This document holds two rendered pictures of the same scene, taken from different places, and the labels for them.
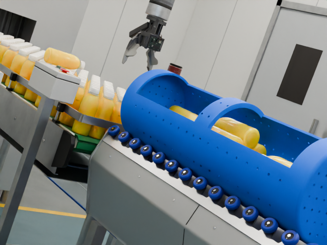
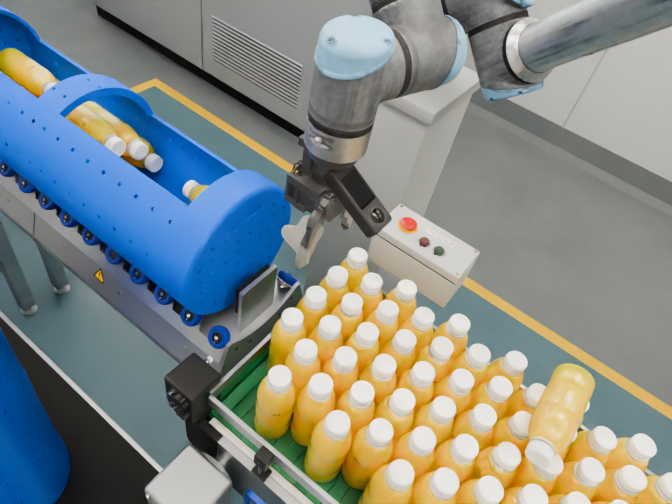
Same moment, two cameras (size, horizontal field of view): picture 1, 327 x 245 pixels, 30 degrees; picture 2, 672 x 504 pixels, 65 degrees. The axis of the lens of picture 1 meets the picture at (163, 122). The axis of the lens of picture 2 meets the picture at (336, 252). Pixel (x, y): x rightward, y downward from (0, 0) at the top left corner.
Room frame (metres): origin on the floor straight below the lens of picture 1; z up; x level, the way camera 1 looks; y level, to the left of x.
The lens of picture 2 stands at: (2.90, -0.06, 1.85)
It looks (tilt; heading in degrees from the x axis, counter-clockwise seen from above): 47 degrees down; 155
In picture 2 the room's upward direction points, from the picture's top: 14 degrees clockwise
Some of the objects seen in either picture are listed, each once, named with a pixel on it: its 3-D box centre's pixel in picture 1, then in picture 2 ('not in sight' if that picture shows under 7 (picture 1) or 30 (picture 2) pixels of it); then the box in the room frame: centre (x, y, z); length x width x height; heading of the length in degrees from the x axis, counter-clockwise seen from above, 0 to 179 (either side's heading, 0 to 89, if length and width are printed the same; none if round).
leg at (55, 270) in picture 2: not in sight; (43, 236); (1.41, -0.52, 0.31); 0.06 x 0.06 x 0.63; 38
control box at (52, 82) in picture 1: (54, 81); (421, 254); (2.25, 0.43, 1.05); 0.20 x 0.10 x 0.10; 38
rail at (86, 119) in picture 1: (125, 129); (283, 326); (2.34, 0.13, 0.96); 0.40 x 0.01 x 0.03; 128
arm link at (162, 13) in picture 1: (158, 12); (336, 134); (2.33, 0.16, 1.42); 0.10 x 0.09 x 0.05; 128
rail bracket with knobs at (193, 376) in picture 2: not in sight; (195, 388); (2.43, -0.05, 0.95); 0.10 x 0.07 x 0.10; 128
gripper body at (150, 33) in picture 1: (151, 33); (324, 176); (2.32, 0.16, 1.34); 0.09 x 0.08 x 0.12; 38
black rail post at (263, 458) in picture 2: not in sight; (262, 463); (2.58, 0.05, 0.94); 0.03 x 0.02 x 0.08; 38
